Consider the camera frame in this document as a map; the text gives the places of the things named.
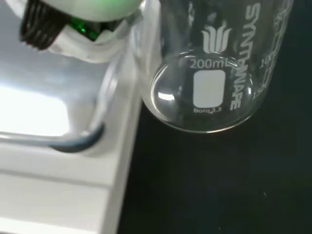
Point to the white electronic balance steel pan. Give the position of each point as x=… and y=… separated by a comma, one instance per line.
x=56, y=170

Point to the black bench cloth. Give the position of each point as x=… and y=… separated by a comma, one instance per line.
x=219, y=182

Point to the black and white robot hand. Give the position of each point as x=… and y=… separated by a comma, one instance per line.
x=73, y=14

